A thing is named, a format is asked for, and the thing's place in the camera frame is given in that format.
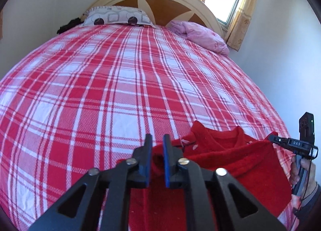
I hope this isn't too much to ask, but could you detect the red embroidered knit sweater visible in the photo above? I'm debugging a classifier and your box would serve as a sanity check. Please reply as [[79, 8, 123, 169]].
[[129, 121, 292, 230]]

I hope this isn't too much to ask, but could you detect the right dark jacket forearm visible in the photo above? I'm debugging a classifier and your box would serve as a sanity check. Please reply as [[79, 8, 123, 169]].
[[293, 184, 320, 225]]

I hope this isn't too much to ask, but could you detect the person's right hand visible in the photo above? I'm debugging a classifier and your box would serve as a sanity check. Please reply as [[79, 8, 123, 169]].
[[290, 156, 317, 206]]

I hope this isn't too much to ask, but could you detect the red white plaid bedspread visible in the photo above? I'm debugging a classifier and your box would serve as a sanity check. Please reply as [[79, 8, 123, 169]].
[[1, 25, 289, 230]]

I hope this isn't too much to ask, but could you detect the right yellow window curtain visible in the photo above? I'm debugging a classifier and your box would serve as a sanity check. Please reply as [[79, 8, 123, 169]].
[[225, 0, 257, 51]]

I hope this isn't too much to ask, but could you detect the pink pillow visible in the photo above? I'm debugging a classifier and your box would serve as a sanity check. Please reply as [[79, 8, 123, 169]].
[[168, 20, 229, 57]]

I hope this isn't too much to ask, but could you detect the black cloth beside bed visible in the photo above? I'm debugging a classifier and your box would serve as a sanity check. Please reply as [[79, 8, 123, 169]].
[[57, 18, 83, 35]]

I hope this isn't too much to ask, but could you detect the white patterned pillow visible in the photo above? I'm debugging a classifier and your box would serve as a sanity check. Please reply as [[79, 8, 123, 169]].
[[83, 6, 155, 28]]

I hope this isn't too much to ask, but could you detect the cream and brown headboard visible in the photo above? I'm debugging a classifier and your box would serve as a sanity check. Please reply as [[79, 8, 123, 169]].
[[90, 0, 224, 37]]

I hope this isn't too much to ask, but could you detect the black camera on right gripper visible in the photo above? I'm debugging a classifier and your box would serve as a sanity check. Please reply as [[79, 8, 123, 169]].
[[299, 112, 315, 144]]

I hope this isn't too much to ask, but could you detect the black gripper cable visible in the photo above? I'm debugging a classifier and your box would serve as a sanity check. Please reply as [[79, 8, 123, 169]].
[[294, 145, 319, 215]]

